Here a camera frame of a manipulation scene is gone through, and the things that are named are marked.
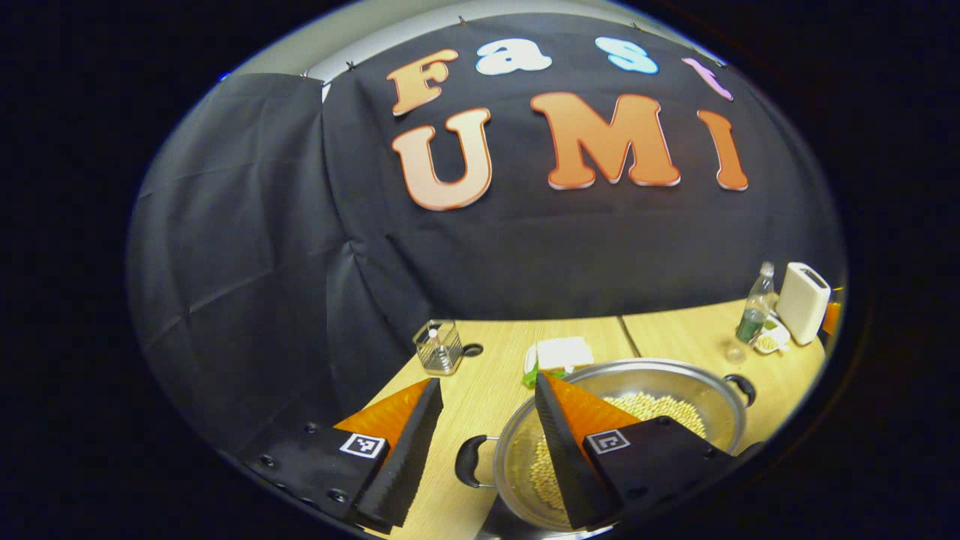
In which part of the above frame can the white divided bean dish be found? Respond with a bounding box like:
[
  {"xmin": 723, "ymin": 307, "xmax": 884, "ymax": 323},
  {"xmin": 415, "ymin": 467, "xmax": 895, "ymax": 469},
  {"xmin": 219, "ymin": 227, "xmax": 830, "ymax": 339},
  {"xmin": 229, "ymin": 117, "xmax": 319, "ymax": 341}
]
[{"xmin": 754, "ymin": 315, "xmax": 792, "ymax": 355}]

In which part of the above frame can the pile of soybeans in pot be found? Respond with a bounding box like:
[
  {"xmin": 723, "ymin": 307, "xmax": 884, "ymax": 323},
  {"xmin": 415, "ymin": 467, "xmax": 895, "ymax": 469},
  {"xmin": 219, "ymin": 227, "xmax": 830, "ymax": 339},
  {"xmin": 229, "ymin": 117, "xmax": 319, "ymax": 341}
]
[{"xmin": 529, "ymin": 391, "xmax": 710, "ymax": 515}]

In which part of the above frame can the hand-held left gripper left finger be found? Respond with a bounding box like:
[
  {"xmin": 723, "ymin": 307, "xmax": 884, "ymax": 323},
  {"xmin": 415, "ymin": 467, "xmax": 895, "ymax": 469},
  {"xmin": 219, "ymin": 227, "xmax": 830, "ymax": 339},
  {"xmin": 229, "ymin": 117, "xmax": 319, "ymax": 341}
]
[{"xmin": 240, "ymin": 377, "xmax": 445, "ymax": 535}]

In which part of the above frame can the sandwich with lettuce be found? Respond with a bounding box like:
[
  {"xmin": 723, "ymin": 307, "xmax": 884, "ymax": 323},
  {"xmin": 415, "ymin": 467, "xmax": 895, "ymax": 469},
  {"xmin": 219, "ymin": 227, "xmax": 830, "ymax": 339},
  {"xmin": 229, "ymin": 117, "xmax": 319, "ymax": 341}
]
[{"xmin": 523, "ymin": 336, "xmax": 595, "ymax": 389}]

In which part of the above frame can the white toaster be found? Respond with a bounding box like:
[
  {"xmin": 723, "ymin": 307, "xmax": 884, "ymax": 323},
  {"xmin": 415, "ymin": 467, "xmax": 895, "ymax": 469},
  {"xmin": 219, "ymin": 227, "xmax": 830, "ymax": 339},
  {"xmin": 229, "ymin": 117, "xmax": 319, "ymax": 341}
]
[{"xmin": 775, "ymin": 262, "xmax": 832, "ymax": 346}]

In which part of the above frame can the clear plastic water bottle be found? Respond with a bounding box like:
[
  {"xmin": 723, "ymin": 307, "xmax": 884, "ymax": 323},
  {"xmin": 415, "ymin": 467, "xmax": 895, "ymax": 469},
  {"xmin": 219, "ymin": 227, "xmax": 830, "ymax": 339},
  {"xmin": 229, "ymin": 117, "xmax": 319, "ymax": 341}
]
[{"xmin": 735, "ymin": 261, "xmax": 776, "ymax": 346}]

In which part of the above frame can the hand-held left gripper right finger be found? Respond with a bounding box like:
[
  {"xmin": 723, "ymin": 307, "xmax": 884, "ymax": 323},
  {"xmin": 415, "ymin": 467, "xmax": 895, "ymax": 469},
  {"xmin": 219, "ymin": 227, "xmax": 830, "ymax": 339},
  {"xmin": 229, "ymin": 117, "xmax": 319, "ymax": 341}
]
[{"xmin": 534, "ymin": 373, "xmax": 766, "ymax": 531}]

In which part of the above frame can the small metal wire basket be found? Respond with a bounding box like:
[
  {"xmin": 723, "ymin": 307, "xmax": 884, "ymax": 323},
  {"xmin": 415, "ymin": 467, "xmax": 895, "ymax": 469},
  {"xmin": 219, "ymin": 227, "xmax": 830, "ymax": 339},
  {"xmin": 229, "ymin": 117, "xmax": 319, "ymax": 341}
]
[{"xmin": 412, "ymin": 319, "xmax": 464, "ymax": 376}]

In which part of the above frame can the steel pot with black handles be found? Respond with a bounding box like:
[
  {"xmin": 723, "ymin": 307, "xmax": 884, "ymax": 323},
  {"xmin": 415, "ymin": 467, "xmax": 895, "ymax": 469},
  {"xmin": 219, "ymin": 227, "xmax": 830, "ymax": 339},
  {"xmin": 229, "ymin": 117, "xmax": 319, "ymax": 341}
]
[{"xmin": 455, "ymin": 358, "xmax": 757, "ymax": 533}]

